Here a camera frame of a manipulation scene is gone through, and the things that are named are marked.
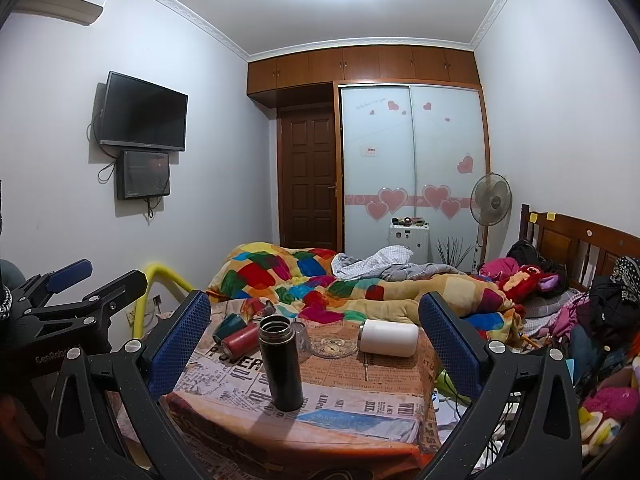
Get red plush toy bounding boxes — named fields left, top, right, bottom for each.
left=495, top=263, right=547, bottom=304

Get green cup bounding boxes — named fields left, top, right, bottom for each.
left=212, top=313, right=246, bottom=345

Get clear glass cup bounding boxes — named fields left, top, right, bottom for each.
left=291, top=321, right=312, bottom=365

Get pink fluffy cloth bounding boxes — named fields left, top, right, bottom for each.
left=581, top=385, right=635, bottom=422

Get white cup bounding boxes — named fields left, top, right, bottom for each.
left=358, top=319, right=420, bottom=359

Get glass ashtray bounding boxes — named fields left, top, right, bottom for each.
left=309, top=333, right=360, bottom=360

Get brown wooden door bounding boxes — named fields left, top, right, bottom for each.
left=276, top=104, right=337, bottom=252

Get yellow curved tube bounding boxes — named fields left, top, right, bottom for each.
left=130, top=261, right=196, bottom=342

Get newspaper print tablecloth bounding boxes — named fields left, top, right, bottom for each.
left=107, top=297, right=444, bottom=462

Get brown overhead cabinets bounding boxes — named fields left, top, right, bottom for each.
left=246, top=44, right=482, bottom=107

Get grey checked sheet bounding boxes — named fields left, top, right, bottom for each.
left=330, top=245, right=467, bottom=281

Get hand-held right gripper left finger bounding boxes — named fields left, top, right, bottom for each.
left=45, top=289, right=212, bottom=480

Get white power strip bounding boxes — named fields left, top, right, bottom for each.
left=477, top=389, right=523, bottom=463

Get wardrobe with heart stickers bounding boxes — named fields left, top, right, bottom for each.
left=337, top=82, right=489, bottom=274

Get colourful patchwork blanket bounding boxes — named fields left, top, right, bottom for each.
left=205, top=242, right=527, bottom=347

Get pile of dark clothes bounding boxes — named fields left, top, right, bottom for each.
left=550, top=255, right=640, bottom=396

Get black thermos cup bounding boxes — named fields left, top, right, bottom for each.
left=257, top=314, right=306, bottom=413

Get small black wall monitor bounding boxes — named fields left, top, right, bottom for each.
left=115, top=148, right=172, bottom=201

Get yellow white plush toy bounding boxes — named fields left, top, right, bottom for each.
left=576, top=406, right=622, bottom=457

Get wooden bed headboard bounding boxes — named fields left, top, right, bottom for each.
left=518, top=203, right=640, bottom=292

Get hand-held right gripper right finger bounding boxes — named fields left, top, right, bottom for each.
left=418, top=291, right=586, bottom=480

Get wall-mounted black television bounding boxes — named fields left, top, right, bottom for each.
left=97, top=71, right=190, bottom=153

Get white air conditioner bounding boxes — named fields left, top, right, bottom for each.
left=9, top=0, right=105, bottom=26

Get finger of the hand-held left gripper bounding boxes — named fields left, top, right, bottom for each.
left=17, top=269, right=149, bottom=333
left=10, top=259, right=94, bottom=312

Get red cup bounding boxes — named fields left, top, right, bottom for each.
left=221, top=323, right=261, bottom=357

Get white standing fan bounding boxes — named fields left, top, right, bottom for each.
left=468, top=172, right=514, bottom=270

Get dried twig bundle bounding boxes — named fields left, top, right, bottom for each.
left=435, top=237, right=474, bottom=274

